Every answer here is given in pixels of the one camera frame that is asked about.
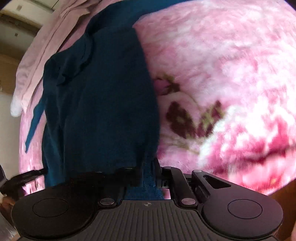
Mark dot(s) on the light pink garment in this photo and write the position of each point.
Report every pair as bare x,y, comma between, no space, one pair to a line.
49,44

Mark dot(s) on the white cloth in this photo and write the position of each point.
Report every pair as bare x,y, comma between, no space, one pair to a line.
15,107

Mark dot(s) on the pink floral fleece blanket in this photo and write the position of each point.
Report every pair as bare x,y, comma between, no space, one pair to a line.
226,88

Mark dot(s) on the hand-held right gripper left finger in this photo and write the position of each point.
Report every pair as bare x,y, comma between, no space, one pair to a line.
126,174

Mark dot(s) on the dark teal garment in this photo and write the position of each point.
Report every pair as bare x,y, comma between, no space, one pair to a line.
99,111

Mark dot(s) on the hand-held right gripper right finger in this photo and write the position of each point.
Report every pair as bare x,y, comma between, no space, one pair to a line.
165,179

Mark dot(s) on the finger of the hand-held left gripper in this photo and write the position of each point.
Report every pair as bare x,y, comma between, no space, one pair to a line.
34,173

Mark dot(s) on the cream cabinet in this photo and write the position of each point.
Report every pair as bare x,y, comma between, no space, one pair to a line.
20,20

